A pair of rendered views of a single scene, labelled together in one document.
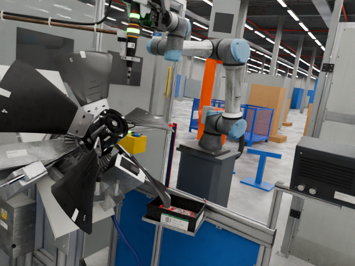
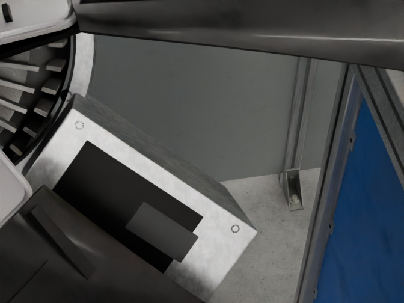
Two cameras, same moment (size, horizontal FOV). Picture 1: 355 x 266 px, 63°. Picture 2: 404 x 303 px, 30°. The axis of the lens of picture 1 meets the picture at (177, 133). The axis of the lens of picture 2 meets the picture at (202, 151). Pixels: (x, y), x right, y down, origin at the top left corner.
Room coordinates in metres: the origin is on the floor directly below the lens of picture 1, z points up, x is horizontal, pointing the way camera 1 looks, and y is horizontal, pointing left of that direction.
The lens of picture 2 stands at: (0.96, -0.06, 1.44)
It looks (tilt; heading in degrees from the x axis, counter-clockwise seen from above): 51 degrees down; 46
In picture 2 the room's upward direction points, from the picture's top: straight up
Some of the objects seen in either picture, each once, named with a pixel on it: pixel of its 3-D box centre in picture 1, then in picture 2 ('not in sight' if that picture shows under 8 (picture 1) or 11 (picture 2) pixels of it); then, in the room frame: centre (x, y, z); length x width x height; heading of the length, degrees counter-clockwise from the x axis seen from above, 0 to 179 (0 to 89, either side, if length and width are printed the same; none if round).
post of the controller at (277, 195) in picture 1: (275, 205); not in sight; (1.10, -0.43, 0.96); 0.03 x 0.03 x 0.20; 56
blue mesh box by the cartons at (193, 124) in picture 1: (214, 116); not in sight; (8.38, -1.00, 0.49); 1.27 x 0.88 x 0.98; 146
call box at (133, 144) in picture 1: (129, 142); not in sight; (1.56, 0.26, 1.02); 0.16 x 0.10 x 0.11; 56
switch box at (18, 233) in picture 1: (15, 223); not in sight; (1.09, 0.61, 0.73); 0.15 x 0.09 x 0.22; 56
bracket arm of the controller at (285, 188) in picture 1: (306, 194); not in sight; (1.04, -0.52, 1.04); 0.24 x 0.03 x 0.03; 56
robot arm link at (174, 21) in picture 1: (166, 20); not in sight; (1.26, 0.11, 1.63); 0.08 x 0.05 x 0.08; 57
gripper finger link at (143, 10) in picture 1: (142, 8); not in sight; (1.08, 0.18, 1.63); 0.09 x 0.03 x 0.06; 157
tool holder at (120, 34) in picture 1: (129, 46); not in sight; (1.09, 0.22, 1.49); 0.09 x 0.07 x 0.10; 91
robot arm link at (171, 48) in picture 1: (171, 48); not in sight; (1.33, 0.08, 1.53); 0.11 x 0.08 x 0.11; 40
